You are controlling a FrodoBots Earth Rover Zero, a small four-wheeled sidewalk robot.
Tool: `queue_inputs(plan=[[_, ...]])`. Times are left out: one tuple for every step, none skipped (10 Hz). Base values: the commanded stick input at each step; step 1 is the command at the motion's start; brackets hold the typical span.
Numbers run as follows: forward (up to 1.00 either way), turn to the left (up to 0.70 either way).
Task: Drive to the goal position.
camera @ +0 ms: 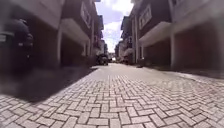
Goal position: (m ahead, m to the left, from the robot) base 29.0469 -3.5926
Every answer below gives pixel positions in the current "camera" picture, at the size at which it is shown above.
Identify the dark car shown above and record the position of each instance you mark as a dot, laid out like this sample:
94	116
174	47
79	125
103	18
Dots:
102	59

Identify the grey brick paved street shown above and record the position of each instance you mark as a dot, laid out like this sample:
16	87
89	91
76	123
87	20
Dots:
116	96

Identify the row of buildings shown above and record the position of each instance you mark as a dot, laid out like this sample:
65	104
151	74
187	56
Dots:
166	30
63	26

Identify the dark parked vehicle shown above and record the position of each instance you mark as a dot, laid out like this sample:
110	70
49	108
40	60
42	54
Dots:
15	43

